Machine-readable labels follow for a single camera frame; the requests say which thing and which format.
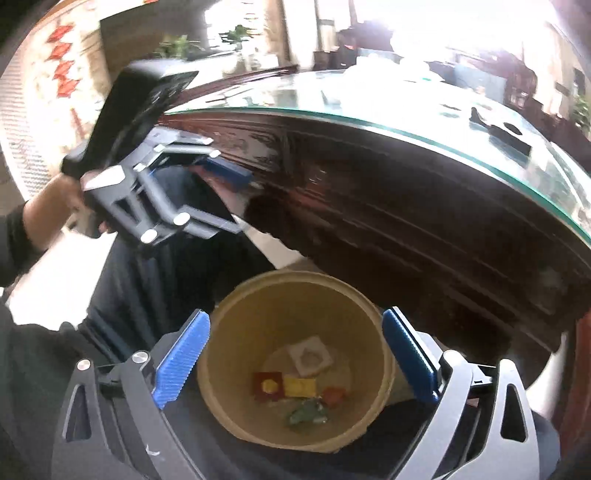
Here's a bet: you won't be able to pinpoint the white foam packing piece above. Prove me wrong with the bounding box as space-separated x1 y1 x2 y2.
287 335 334 377

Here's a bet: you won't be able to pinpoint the person left hand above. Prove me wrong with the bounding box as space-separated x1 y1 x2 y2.
23 171 99 252

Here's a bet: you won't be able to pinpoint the red paper lantern decorations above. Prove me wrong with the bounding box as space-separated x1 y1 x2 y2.
46 22 81 99

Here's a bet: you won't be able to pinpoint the potted green plant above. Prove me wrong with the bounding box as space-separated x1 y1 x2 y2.
152 35 206 61

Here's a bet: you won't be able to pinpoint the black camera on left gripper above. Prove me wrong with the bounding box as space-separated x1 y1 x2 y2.
61 59 198 179

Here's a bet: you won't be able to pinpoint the red paper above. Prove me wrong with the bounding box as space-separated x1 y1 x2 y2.
321 386 348 408

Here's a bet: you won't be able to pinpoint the yellow trash bin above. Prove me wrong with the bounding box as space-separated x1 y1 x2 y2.
196 269 398 454

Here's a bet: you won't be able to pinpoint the green snack bag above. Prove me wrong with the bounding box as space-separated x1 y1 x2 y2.
287 398 329 426

